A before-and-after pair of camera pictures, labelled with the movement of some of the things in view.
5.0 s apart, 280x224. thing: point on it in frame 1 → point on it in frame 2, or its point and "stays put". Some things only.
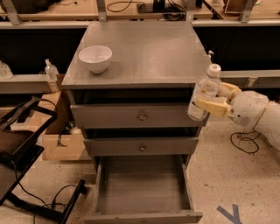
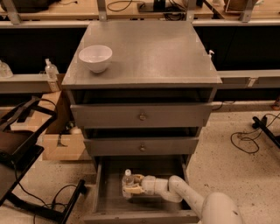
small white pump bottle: (210, 57) stays put
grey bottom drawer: (143, 189) stays put
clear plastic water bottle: (209, 86) → (127, 181)
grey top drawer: (136, 116) stays put
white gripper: (248, 108) → (148, 184)
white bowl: (96, 58) stays put
